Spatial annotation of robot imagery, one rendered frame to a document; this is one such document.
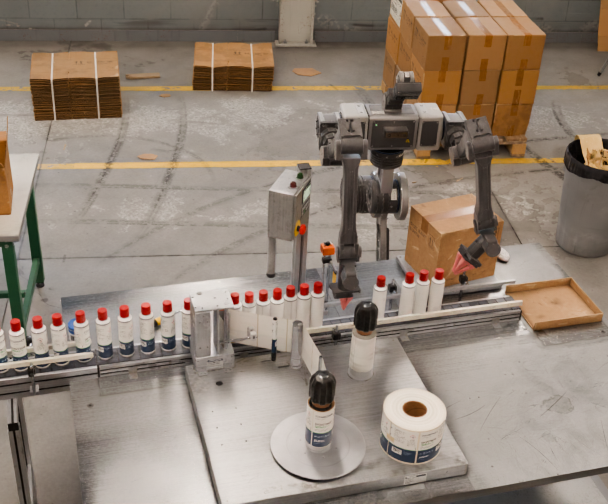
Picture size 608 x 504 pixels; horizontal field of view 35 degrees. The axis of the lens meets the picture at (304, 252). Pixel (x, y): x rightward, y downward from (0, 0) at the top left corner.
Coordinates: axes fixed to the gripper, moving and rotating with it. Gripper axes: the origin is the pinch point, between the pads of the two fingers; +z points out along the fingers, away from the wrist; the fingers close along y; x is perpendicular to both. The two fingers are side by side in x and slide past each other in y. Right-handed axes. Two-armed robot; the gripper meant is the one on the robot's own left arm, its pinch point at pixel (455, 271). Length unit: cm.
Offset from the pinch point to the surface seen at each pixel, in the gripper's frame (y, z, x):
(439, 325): 6.0, 19.8, 8.3
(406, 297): 3.2, 18.2, -11.2
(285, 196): -1, 12, -78
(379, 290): 3.0, 21.5, -23.0
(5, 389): 6, 123, -116
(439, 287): 3.3, 7.8, -2.9
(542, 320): 8.5, -5.6, 43.6
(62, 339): 3, 97, -110
